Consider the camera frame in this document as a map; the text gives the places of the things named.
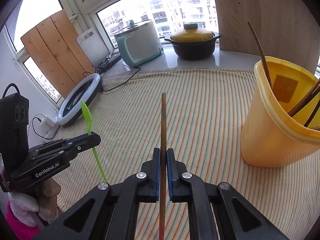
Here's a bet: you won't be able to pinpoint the green plastic spoon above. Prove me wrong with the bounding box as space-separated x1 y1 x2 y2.
80 101 109 183

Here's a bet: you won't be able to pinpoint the reddish brown chopstick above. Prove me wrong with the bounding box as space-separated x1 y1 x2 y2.
159 93 167 240

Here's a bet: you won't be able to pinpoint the thick brown chopstick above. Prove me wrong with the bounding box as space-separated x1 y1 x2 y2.
246 21 272 87

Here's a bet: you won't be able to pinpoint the thin black chopstick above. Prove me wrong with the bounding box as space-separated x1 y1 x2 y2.
304 100 320 127

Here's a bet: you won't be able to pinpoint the pink sleeve forearm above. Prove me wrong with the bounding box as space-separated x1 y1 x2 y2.
7 201 40 240

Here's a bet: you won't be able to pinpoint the gloved left hand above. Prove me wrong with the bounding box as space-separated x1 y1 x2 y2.
8 178 61 227

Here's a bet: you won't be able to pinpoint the white power adapter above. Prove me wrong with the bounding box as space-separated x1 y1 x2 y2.
40 113 59 131

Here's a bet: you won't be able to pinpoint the black scissors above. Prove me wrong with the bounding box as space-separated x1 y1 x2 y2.
95 54 121 75

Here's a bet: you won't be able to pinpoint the orange pine plank board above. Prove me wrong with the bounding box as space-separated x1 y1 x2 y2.
21 10 94 98

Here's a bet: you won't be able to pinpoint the grey cutting board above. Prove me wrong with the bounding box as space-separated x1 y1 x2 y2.
76 27 114 68

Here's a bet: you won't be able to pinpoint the yellow plastic cup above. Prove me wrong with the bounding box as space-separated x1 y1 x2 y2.
241 56 319 167

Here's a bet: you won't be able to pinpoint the striped table cloth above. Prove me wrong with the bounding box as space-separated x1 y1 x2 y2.
55 70 319 239

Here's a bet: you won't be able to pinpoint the teal white rice cooker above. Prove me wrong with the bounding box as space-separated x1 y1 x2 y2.
114 20 163 67

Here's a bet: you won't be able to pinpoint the black pot yellow lid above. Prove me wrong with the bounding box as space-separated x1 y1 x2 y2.
164 23 221 61

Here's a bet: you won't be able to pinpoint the light wooden board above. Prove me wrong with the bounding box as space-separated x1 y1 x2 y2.
215 0 319 73

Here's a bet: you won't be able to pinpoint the white ring light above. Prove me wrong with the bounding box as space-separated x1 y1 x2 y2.
57 73 102 127

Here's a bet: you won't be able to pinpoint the black camera box left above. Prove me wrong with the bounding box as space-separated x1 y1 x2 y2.
1 83 29 173

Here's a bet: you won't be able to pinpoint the black power cable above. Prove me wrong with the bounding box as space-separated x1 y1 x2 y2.
82 65 142 93

